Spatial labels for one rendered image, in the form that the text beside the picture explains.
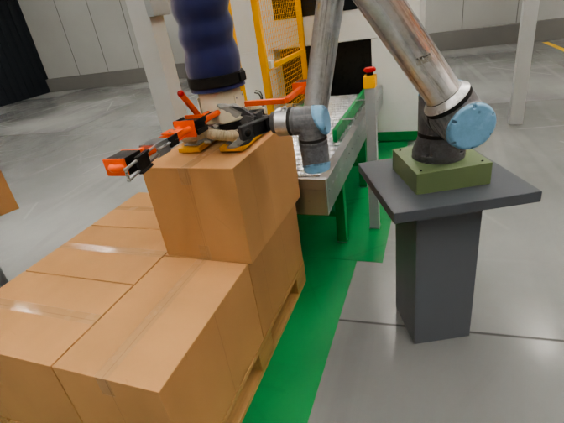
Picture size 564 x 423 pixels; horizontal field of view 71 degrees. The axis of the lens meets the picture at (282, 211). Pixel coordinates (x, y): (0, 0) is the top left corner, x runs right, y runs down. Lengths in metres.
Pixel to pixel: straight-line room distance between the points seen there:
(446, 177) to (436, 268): 0.40
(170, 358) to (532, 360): 1.43
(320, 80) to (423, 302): 1.01
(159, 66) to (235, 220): 1.82
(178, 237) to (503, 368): 1.42
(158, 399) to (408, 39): 1.20
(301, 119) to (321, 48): 0.24
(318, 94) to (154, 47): 1.89
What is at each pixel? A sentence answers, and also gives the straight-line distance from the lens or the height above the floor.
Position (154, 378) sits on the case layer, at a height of 0.54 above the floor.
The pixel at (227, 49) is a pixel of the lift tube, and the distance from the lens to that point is 1.58.
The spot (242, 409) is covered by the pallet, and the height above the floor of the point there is 0.02.
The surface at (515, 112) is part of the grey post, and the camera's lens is 4.85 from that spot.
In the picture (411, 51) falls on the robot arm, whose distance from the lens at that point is 1.25.
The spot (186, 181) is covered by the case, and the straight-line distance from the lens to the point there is 1.50.
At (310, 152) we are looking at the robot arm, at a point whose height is 0.99.
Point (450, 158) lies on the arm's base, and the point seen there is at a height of 0.85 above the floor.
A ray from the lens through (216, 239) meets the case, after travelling 1.57.
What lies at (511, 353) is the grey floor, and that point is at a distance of 2.01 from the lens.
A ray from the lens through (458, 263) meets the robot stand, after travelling 1.75.
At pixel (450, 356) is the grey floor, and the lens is 1.94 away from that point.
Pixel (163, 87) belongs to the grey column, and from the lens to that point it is 3.11.
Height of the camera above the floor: 1.41
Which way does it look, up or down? 27 degrees down
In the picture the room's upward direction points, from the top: 9 degrees counter-clockwise
